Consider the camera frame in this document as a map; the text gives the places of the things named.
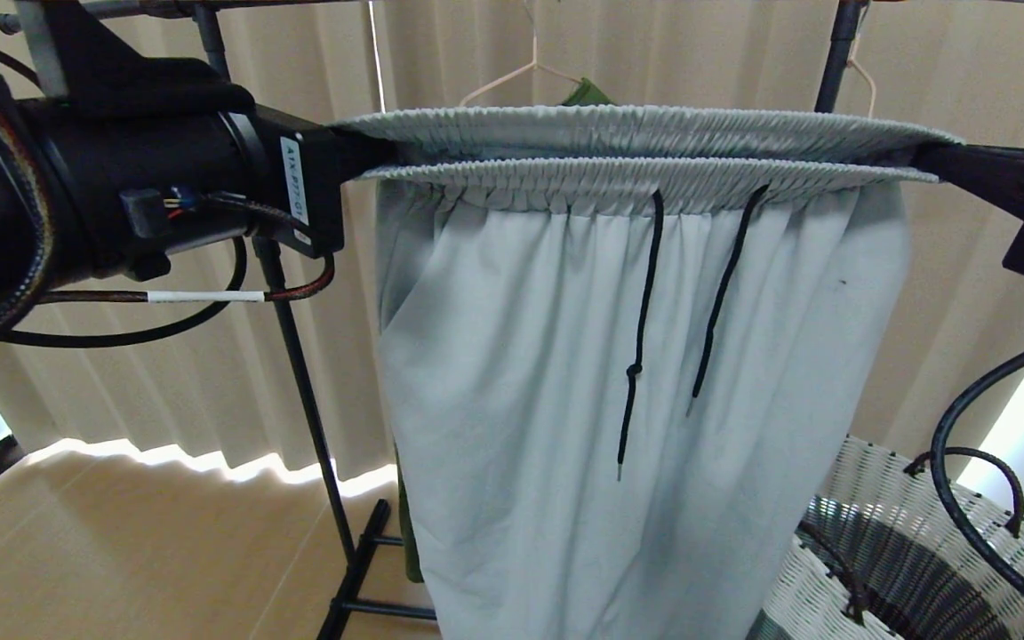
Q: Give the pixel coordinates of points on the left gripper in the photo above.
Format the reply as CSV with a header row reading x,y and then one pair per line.
x,y
165,160

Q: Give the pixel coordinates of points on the pink clothes hanger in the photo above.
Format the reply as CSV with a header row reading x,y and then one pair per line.
x,y
532,44
874,102

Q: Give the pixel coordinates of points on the pale grey shorts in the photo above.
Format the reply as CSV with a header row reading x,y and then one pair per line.
x,y
521,356

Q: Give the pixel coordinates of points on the black clothes rack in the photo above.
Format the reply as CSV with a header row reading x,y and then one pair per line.
x,y
308,400

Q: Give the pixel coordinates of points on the white laundry basket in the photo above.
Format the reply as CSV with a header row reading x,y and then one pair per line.
x,y
885,498

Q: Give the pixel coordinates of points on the beige curtain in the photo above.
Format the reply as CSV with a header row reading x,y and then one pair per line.
x,y
121,400

